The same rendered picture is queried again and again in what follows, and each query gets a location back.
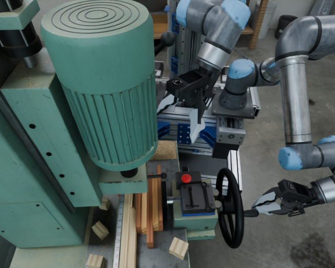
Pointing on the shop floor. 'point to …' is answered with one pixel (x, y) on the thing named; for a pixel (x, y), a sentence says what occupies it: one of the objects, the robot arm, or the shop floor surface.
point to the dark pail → (284, 21)
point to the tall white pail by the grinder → (264, 17)
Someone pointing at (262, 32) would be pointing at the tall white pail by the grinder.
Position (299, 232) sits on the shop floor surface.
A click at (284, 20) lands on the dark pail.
